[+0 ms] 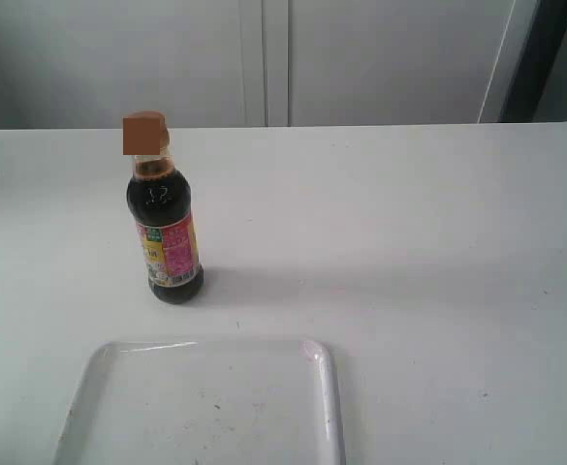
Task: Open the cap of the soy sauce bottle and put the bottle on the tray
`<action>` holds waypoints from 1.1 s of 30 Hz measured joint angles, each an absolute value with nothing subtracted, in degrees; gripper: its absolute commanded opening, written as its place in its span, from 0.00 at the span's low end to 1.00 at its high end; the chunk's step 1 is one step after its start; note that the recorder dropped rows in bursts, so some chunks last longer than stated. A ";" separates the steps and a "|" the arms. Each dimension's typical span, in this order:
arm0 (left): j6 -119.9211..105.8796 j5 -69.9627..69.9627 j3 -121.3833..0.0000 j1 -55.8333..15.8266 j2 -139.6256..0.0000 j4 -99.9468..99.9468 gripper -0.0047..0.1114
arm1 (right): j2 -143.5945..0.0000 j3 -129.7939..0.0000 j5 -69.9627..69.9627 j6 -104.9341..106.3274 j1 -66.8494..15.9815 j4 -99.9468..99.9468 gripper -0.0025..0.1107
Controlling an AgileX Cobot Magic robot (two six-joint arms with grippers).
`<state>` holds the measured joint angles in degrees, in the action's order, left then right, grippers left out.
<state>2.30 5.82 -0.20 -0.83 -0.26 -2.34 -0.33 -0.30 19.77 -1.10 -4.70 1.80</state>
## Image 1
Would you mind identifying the dark vertical post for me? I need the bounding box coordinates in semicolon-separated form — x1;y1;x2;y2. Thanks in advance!
498;0;567;123

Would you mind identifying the white plastic tray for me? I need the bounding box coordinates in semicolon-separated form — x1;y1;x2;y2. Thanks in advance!
53;337;346;464

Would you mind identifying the dark soy sauce bottle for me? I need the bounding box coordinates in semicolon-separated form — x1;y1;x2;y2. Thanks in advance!
122;110;205;304

